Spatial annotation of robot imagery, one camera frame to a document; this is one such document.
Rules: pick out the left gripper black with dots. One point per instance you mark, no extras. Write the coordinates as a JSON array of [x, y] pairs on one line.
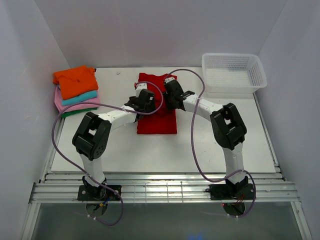
[[151, 107]]

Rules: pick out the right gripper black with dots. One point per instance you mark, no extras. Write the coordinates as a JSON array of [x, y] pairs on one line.
[[169, 106]]

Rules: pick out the red t shirt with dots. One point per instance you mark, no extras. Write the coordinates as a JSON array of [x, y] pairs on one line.
[[164, 121]]

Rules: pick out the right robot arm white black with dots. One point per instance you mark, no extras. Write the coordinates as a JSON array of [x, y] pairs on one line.
[[228, 128]]

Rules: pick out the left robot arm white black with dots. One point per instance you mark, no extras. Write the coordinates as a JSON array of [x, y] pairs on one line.
[[91, 138]]

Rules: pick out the white plastic basket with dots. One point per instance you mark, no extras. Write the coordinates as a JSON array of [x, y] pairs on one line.
[[232, 73]]

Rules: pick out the teal folded t shirt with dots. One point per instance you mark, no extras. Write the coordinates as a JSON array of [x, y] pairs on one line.
[[80, 98]]

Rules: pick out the orange folded t shirt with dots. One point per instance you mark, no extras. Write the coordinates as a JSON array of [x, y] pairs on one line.
[[75, 81]]

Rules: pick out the green folded t shirt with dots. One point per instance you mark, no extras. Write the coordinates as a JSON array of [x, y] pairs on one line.
[[74, 112]]

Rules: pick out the pink folded t shirt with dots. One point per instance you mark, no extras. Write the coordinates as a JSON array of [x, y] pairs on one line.
[[77, 106]]

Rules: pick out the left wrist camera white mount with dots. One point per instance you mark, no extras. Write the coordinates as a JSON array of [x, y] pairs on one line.
[[139, 86]]

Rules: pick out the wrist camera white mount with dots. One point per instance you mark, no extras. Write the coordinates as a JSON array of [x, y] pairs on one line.
[[169, 79], [139, 86]]

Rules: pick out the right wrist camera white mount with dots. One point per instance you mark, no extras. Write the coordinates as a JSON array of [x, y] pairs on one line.
[[169, 79]]

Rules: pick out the aluminium frame rail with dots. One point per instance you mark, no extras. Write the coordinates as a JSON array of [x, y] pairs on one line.
[[151, 209]]

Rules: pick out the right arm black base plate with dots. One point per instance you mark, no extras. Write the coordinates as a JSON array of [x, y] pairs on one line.
[[225, 192]]

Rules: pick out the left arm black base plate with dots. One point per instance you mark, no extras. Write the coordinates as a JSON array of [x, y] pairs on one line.
[[92, 193]]

